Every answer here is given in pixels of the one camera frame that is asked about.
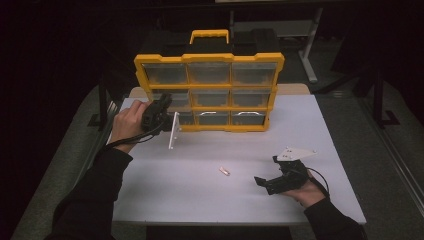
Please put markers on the small pale plastic piece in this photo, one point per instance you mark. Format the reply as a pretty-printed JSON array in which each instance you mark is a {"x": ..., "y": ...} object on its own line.
[{"x": 224, "y": 171}]

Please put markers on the white metal desk frame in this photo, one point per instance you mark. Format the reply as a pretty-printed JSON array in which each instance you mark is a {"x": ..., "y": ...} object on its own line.
[{"x": 308, "y": 50}]

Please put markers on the black metal stand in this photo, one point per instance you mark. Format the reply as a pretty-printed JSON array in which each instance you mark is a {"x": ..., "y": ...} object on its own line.
[
  {"x": 378, "y": 100},
  {"x": 102, "y": 106}
]

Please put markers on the person's left hand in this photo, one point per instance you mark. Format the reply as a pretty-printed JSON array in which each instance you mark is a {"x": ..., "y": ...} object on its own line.
[{"x": 126, "y": 123}]

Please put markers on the yellow black drawer organizer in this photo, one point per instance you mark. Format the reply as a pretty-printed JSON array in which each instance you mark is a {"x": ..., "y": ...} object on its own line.
[{"x": 210, "y": 86}]

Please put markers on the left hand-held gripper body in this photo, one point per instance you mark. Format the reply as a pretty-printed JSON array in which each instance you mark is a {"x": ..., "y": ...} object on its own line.
[{"x": 155, "y": 116}]

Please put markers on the person's right hand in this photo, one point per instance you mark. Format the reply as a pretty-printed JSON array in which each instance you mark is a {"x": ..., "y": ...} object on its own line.
[{"x": 308, "y": 195}]

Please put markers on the group of clear drawers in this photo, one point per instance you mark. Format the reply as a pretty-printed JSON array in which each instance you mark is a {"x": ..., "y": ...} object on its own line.
[{"x": 209, "y": 73}]

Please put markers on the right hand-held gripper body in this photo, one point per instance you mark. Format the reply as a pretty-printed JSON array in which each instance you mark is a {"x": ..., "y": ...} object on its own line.
[{"x": 290, "y": 178}]

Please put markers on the beige wooden board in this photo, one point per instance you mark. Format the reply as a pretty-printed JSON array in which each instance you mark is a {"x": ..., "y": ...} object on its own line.
[{"x": 293, "y": 89}]

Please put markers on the clear small drawer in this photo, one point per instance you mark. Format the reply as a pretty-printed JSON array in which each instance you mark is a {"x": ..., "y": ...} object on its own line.
[{"x": 181, "y": 98}]

